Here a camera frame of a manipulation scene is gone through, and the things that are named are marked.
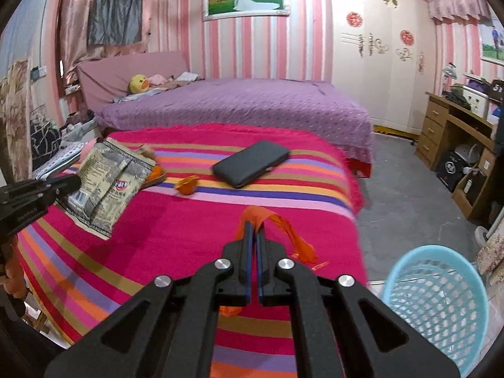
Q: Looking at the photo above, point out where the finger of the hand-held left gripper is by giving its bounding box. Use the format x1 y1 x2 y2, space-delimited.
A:
0 194 60 229
0 174 82 205

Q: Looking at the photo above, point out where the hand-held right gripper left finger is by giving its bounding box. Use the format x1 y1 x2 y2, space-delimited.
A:
44 220 256 378

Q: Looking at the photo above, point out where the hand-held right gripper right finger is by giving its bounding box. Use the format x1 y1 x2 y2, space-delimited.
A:
257 227 461 378

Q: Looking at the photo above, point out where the orange plastic wrapper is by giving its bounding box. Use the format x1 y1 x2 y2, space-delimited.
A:
218 206 329 318

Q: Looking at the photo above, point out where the foil snack packet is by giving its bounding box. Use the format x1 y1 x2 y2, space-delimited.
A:
58 138 156 239

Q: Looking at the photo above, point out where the light blue plastic basket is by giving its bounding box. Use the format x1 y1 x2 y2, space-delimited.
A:
383 245 490 378

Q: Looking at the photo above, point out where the person's left hand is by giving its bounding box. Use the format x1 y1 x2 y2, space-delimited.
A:
0 258 28 299

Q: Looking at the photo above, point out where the dark patterned cloth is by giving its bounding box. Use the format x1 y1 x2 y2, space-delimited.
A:
31 120 61 162

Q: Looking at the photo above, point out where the pink steel-lined mug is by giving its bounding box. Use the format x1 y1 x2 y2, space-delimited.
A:
81 139 104 159

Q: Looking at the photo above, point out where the red striped blanket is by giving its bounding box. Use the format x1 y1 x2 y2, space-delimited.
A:
16 124 369 378

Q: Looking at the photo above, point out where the floral beige curtain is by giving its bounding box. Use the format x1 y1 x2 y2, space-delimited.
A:
0 57 32 182

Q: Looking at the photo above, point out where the black wallet case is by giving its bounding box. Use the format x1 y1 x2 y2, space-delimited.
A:
212 140 291 190

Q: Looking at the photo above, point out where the small orange bowl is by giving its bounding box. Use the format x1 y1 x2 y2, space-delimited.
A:
174 176 198 195

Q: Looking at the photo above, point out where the pink covered headboard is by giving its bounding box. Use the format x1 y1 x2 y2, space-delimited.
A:
76 50 205 111

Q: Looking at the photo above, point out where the yellow duck plush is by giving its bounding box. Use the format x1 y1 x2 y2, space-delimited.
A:
129 74 152 95

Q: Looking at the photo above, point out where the purple dotted bedspread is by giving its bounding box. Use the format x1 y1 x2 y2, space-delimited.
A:
94 78 375 162

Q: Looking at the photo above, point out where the pink satin curtain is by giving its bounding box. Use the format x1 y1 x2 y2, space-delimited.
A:
59 0 182 83

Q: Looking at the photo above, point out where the grey hanging cloth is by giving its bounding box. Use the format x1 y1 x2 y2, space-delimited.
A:
87 0 144 46

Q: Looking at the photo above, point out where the wooden desk with drawers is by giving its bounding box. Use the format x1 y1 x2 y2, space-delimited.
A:
415 91 504 221

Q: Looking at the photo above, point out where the white wardrobe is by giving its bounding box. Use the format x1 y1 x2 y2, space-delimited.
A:
329 0 438 135

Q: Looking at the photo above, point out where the cardboard box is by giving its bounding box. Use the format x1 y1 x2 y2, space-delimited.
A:
477 150 497 182

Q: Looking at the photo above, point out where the desk lamp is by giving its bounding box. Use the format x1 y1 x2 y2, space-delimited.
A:
441 62 457 95

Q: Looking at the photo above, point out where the white flowered box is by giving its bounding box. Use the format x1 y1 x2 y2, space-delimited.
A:
462 84 491 119

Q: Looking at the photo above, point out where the framed outdoor photo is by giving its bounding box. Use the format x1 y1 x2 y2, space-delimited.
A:
478 20 504 66

